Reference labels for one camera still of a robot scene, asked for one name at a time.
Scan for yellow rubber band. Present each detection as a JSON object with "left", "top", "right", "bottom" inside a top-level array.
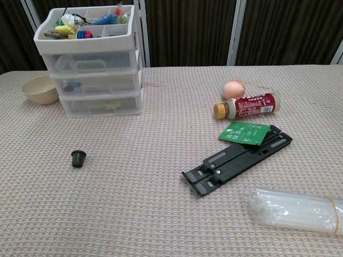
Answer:
[{"left": 324, "top": 196, "right": 340, "bottom": 236}]

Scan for small black plastic cap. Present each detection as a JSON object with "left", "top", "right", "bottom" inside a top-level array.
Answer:
[{"left": 71, "top": 150, "right": 86, "bottom": 169}]

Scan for white round trinket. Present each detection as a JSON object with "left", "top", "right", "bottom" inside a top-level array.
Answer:
[{"left": 61, "top": 13, "right": 79, "bottom": 26}]

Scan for red label drink bottle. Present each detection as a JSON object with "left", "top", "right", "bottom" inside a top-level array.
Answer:
[{"left": 213, "top": 92, "right": 281, "bottom": 119}]

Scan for white plastic drawer unit frame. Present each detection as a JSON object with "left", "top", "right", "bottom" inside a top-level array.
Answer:
[{"left": 33, "top": 4, "right": 147, "bottom": 119}]

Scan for green tea packet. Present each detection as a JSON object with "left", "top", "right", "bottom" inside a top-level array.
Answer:
[{"left": 218, "top": 121, "right": 271, "bottom": 146}]

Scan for clear wrapped straw bundle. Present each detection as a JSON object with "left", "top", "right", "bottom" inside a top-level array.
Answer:
[{"left": 245, "top": 187, "right": 343, "bottom": 236}]

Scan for beige bowl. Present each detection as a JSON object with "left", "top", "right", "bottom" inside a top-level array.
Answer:
[{"left": 21, "top": 75, "right": 60, "bottom": 104}]

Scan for clear drawer with eraser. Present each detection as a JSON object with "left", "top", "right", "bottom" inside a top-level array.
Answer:
[{"left": 59, "top": 93, "right": 145, "bottom": 118}]

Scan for brown egg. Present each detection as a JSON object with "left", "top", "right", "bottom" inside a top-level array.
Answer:
[{"left": 222, "top": 79, "right": 246, "bottom": 99}]

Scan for black folding stand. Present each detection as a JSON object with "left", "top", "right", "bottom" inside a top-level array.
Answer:
[{"left": 181, "top": 124, "right": 293, "bottom": 198}]

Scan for clear drawer with blue clip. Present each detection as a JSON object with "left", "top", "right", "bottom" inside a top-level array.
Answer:
[{"left": 50, "top": 71, "right": 144, "bottom": 97}]

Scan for clear drawer with wide handle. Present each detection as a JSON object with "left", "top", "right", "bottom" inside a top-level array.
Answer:
[{"left": 40, "top": 49, "right": 143, "bottom": 73}]

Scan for blue plastic packet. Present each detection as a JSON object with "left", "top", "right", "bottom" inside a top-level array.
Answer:
[{"left": 92, "top": 14, "right": 118, "bottom": 26}]

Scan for coloured ring stack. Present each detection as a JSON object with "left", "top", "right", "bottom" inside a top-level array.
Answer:
[{"left": 77, "top": 29, "right": 94, "bottom": 40}]

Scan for white partition post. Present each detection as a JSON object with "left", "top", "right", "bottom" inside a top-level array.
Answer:
[
  {"left": 227, "top": 0, "right": 247, "bottom": 66},
  {"left": 133, "top": 0, "right": 151, "bottom": 67},
  {"left": 20, "top": 0, "right": 40, "bottom": 27},
  {"left": 330, "top": 42, "right": 343, "bottom": 65}
]

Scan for beige woven tablecloth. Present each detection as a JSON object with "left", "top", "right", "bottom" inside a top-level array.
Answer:
[{"left": 0, "top": 64, "right": 343, "bottom": 257}]

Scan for dark brown pleated curtain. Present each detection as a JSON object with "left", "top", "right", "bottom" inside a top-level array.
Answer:
[{"left": 0, "top": 0, "right": 343, "bottom": 75}]

